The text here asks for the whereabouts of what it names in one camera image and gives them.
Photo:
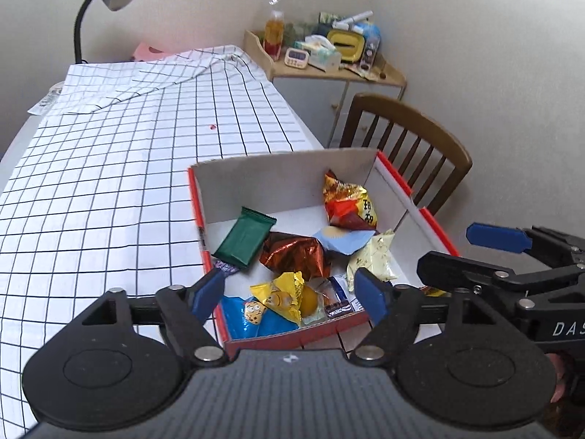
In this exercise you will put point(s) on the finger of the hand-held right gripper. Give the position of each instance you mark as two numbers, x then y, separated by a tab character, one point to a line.
498	237
448	270

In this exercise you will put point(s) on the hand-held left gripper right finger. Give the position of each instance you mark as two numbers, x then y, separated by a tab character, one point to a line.
372	295

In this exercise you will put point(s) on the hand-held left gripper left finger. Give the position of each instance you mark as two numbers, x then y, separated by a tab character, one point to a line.
208	295

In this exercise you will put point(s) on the white and blue snack packet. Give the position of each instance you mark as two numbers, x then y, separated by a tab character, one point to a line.
342	286

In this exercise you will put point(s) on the purple candy packet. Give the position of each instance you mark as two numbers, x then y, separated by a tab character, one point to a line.
226	266

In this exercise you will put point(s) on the pale yellow snack packet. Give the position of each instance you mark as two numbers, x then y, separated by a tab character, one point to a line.
372	256

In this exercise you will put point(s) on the blue cookie packet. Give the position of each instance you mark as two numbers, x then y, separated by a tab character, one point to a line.
242	318

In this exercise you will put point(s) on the light blue pastry packet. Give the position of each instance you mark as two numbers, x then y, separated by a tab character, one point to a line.
342	240

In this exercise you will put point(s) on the green snack bar packet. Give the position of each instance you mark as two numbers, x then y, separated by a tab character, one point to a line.
244	238

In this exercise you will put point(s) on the brown foil snack packet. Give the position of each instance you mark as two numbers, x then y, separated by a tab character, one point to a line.
292	256

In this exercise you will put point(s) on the red chips bag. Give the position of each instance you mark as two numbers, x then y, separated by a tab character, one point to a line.
352	206

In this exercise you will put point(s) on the red cardboard box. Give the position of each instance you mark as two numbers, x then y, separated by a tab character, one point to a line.
292	173

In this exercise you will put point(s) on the person's right hand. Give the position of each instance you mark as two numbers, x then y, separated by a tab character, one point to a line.
561	370

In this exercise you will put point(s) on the white checkered tablecloth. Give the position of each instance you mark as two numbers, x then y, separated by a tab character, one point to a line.
114	169

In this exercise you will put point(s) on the brown wooden chair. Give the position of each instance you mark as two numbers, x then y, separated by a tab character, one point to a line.
402	112

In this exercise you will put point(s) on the corner cabinet with wooden top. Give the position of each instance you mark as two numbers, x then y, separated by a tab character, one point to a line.
311	96

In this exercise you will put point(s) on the blue wipes pack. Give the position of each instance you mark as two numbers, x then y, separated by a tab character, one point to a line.
371	43

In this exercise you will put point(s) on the pale tissue box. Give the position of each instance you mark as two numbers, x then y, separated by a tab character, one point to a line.
324	57

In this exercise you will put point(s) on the white kitchen timer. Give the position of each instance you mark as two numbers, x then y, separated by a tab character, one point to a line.
296	58

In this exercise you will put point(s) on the yellow container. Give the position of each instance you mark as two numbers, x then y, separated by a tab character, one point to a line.
345	39

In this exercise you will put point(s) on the pink box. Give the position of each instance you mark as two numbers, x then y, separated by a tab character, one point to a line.
146	51

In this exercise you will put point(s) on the white power strip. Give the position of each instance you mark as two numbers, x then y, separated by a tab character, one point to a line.
45	100

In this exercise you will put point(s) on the white tube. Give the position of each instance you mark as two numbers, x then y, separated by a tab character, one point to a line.
354	17

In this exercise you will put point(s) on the clear juice bottle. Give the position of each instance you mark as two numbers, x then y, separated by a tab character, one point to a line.
274	32

